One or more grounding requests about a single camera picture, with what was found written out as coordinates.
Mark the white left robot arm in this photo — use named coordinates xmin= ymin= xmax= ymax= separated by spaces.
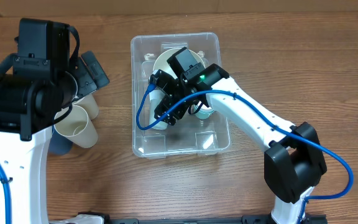
xmin=0 ymin=50 xmax=109 ymax=223

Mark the clear plastic storage bin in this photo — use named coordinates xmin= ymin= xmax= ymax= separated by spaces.
xmin=131 ymin=32 xmax=231 ymax=159

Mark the small grey cup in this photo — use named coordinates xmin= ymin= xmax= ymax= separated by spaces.
xmin=149 ymin=89 xmax=168 ymax=130

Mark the tall beige cup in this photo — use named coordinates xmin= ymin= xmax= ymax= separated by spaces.
xmin=73 ymin=94 xmax=99 ymax=120
xmin=53 ymin=105 xmax=98 ymax=148

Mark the tall beige cup upper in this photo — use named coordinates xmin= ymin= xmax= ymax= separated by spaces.
xmin=73 ymin=94 xmax=99 ymax=120

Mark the tall dark blue cup lower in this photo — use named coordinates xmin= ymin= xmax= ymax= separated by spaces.
xmin=48 ymin=128 xmax=73 ymax=156

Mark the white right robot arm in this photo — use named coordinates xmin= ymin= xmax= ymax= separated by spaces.
xmin=146 ymin=63 xmax=327 ymax=223

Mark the tall beige cup lower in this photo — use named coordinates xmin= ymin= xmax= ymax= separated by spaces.
xmin=53 ymin=105 xmax=98 ymax=148

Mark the small light blue cup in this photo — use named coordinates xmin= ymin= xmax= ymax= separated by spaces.
xmin=194 ymin=105 xmax=214 ymax=119

